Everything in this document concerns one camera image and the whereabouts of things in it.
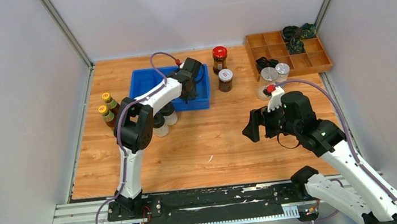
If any silver lid clear jar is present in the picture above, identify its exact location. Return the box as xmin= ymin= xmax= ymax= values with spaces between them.
xmin=256 ymin=67 xmax=278 ymax=101

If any sauce bottle yellow cap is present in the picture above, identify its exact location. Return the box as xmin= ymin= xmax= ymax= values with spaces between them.
xmin=98 ymin=105 xmax=116 ymax=128
xmin=102 ymin=92 xmax=120 ymax=115

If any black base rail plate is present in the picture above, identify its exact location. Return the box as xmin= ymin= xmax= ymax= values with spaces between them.
xmin=107 ymin=180 xmax=317 ymax=224

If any green patterned rolled cloth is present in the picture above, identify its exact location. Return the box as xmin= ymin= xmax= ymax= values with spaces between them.
xmin=286 ymin=38 xmax=305 ymax=55

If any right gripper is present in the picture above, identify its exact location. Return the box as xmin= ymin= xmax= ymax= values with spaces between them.
xmin=239 ymin=97 xmax=301 ymax=143

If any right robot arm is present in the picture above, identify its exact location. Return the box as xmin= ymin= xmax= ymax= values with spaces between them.
xmin=242 ymin=91 xmax=397 ymax=224

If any small silver lid jar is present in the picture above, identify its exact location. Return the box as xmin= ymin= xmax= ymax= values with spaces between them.
xmin=275 ymin=62 xmax=290 ymax=83

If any white lid sauce jar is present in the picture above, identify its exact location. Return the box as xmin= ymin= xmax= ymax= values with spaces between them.
xmin=218 ymin=69 xmax=234 ymax=92

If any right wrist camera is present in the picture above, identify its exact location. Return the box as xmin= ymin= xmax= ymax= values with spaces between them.
xmin=267 ymin=87 xmax=285 ymax=112

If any black clip bundle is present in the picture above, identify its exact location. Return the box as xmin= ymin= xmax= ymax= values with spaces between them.
xmin=255 ymin=57 xmax=278 ymax=74

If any black rolled item in tray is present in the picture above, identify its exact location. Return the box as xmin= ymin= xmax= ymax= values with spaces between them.
xmin=281 ymin=26 xmax=302 ymax=43

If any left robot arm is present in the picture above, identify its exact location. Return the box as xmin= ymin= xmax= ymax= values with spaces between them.
xmin=114 ymin=58 xmax=203 ymax=219

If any blue plastic divided bin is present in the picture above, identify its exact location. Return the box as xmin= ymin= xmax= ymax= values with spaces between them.
xmin=129 ymin=64 xmax=210 ymax=112

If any dark green rolled cloth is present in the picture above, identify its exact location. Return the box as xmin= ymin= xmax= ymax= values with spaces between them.
xmin=300 ymin=23 xmax=317 ymax=40

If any black cap spice shaker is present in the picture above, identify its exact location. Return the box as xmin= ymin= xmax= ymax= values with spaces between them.
xmin=153 ymin=113 xmax=169 ymax=137
xmin=159 ymin=102 xmax=178 ymax=126

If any red lid sauce jar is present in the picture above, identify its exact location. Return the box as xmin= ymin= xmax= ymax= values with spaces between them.
xmin=212 ymin=46 xmax=228 ymax=74

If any wooden divided tray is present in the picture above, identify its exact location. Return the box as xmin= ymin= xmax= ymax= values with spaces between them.
xmin=244 ymin=31 xmax=333 ymax=81

